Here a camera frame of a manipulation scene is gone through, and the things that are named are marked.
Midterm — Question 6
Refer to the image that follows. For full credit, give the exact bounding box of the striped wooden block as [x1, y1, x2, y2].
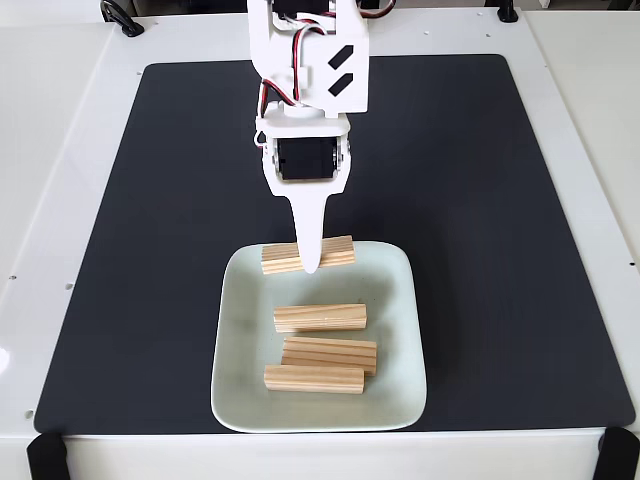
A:
[273, 303, 369, 335]
[260, 235, 357, 277]

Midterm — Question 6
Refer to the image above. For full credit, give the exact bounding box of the red black white servo cable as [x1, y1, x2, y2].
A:
[259, 0, 397, 119]

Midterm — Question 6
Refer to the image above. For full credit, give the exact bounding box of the black rubber mat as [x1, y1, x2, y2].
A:
[33, 53, 636, 435]

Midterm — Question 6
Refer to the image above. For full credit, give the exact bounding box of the pale green square plate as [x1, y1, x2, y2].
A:
[209, 241, 429, 434]

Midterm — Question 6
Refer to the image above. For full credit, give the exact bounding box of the smooth wooden block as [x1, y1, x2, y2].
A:
[263, 363, 366, 395]

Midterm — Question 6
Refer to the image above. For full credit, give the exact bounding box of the grooved wooden block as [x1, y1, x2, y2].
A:
[280, 335, 379, 376]

